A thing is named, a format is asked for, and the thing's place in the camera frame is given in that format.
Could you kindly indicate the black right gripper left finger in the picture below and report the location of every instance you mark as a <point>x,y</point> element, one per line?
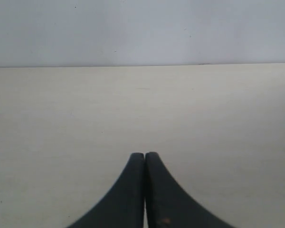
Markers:
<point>123,205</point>

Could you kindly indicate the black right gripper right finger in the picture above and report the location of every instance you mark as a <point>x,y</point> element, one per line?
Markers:
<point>168,205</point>

